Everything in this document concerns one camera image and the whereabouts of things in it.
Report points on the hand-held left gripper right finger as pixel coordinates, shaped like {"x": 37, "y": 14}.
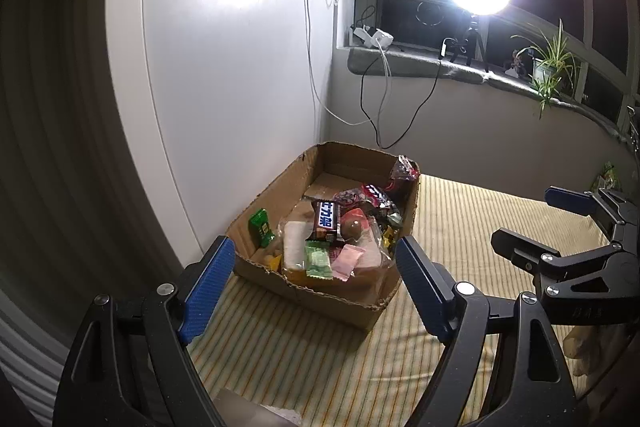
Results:
{"x": 422, "y": 289}

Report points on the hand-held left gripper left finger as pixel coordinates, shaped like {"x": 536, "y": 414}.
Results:
{"x": 207, "y": 292}

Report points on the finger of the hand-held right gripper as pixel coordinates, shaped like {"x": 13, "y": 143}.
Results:
{"x": 520, "y": 247}
{"x": 570, "y": 199}

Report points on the green yellow snack packet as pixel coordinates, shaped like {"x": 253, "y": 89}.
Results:
{"x": 389, "y": 237}

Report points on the pink snack packet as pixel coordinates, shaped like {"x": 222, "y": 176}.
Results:
{"x": 347, "y": 263}

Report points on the small green packet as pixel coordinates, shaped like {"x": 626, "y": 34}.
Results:
{"x": 262, "y": 228}

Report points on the brown cardboard box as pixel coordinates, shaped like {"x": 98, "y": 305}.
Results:
{"x": 325, "y": 302}

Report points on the sliced bread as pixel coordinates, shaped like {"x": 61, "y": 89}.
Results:
{"x": 295, "y": 247}

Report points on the dark red snack packet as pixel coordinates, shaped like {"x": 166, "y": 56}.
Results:
{"x": 379, "y": 196}

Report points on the brown blue chocolate bar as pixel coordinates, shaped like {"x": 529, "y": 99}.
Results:
{"x": 326, "y": 219}

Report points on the clear packet of red dates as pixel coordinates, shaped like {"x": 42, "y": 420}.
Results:
{"x": 405, "y": 169}

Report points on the green printed bag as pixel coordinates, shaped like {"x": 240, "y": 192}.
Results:
{"x": 607, "y": 179}

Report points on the beige plush toy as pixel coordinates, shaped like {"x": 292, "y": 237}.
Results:
{"x": 582, "y": 344}

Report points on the potted spider plant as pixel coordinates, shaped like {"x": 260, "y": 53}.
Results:
{"x": 547, "y": 67}

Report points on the small red potted plant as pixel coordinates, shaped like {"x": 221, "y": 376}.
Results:
{"x": 516, "y": 64}

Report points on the black tripod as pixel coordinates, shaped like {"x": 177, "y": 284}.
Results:
{"x": 472, "y": 37}

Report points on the white wardrobe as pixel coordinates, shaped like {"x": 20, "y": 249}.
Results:
{"x": 225, "y": 57}

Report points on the white power strip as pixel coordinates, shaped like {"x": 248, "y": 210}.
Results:
{"x": 377, "y": 39}

